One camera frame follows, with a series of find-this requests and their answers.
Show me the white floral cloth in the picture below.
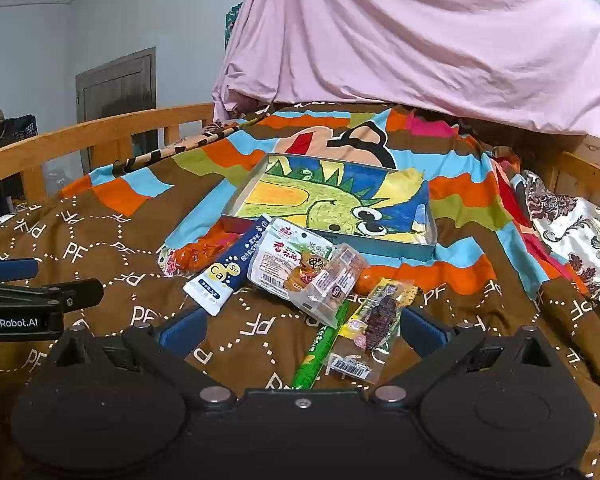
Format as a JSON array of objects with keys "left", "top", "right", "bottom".
[{"left": 522, "top": 170, "right": 600, "bottom": 311}]

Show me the orange snack packet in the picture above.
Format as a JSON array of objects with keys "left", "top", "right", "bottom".
[{"left": 162, "top": 232, "right": 241, "bottom": 281}]

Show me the white green snack packet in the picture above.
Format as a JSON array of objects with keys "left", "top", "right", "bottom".
[{"left": 247, "top": 217, "right": 333, "bottom": 301}]

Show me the knotty wooden bed board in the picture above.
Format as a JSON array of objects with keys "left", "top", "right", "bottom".
[{"left": 530, "top": 132, "right": 600, "bottom": 201}]

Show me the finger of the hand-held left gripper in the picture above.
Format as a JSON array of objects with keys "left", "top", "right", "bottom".
[
  {"left": 0, "top": 258, "right": 40, "bottom": 283},
  {"left": 0, "top": 279, "right": 104, "bottom": 317}
]

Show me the blue and white snack packet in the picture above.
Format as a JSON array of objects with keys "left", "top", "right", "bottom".
[{"left": 184, "top": 214, "right": 273, "bottom": 317}]

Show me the colourful printed blanket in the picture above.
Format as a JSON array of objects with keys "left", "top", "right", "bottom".
[{"left": 0, "top": 100, "right": 600, "bottom": 480}]

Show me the yellow green snack packet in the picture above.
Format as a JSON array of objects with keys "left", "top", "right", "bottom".
[{"left": 327, "top": 277, "right": 420, "bottom": 386}]

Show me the black plastic crate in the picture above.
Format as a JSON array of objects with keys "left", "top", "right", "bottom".
[{"left": 0, "top": 114, "right": 40, "bottom": 228}]

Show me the grey wooden door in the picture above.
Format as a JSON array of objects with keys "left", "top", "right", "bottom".
[{"left": 75, "top": 46, "right": 157, "bottom": 171}]

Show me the pink bed sheet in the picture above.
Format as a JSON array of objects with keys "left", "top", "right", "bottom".
[{"left": 211, "top": 0, "right": 600, "bottom": 143}]

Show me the teal patterned cloth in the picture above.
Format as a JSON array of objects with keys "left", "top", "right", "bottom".
[{"left": 223, "top": 2, "right": 244, "bottom": 53}]

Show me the small round orange snack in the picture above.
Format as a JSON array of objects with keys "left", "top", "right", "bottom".
[{"left": 354, "top": 266, "right": 381, "bottom": 296}]

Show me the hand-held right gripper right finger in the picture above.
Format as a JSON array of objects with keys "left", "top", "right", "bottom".
[{"left": 370, "top": 307, "right": 563, "bottom": 406}]

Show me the brown striped cloth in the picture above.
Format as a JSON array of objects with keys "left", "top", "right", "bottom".
[{"left": 112, "top": 120, "right": 243, "bottom": 176}]

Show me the green sausage stick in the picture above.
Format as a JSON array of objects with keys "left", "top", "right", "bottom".
[{"left": 291, "top": 300, "right": 353, "bottom": 391}]

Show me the clear packet of brown nuggets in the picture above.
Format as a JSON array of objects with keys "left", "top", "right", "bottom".
[{"left": 289, "top": 242, "right": 370, "bottom": 329}]

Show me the painted metal tray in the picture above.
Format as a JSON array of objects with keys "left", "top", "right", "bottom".
[{"left": 220, "top": 152, "right": 438, "bottom": 263}]

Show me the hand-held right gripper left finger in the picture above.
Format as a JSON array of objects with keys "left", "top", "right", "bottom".
[{"left": 40, "top": 305, "right": 238, "bottom": 406}]

